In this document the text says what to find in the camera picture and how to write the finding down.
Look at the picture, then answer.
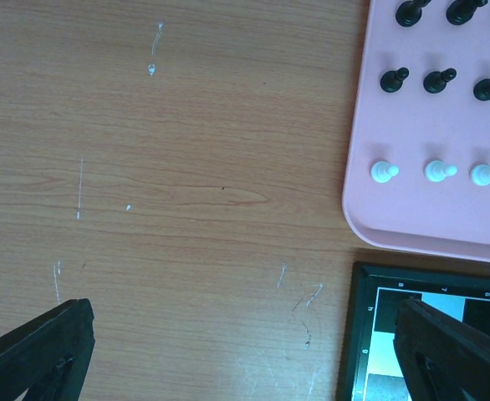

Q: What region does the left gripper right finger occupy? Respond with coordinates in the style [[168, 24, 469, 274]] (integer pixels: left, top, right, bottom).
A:
[[393, 298, 490, 400]]

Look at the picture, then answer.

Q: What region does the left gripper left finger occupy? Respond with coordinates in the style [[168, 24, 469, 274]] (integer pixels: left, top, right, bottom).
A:
[[0, 298, 95, 400]]

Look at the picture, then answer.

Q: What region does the black white chessboard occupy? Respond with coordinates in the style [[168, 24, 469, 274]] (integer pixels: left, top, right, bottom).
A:
[[334, 261, 490, 400]]

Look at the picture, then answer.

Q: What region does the white pawn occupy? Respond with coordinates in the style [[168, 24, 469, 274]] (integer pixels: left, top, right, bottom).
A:
[[470, 164, 490, 186], [424, 160, 457, 183], [370, 160, 400, 184]]

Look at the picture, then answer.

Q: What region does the pink plastic tray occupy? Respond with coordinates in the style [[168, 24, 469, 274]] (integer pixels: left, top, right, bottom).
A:
[[342, 1, 490, 262]]

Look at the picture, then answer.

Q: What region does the black knight left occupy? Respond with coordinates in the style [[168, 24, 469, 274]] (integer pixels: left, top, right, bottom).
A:
[[446, 0, 488, 26]]

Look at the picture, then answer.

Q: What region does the black rook far left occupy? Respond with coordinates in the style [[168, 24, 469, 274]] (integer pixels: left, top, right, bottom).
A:
[[395, 0, 431, 28]]

